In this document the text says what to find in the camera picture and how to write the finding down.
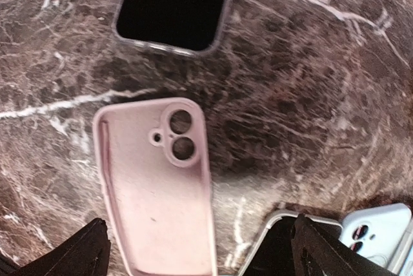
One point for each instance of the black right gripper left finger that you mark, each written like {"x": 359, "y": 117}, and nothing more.
{"x": 87, "y": 252}

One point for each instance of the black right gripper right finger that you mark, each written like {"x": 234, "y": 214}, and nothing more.
{"x": 315, "y": 251}

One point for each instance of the black phone light-blue edge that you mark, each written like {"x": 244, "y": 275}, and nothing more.
{"x": 271, "y": 252}

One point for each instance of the pink phone case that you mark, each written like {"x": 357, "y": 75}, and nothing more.
{"x": 152, "y": 159}

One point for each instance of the clear magsafe phone case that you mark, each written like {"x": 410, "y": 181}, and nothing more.
{"x": 171, "y": 51}

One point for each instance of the light blue phone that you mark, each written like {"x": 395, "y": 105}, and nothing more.
{"x": 382, "y": 234}

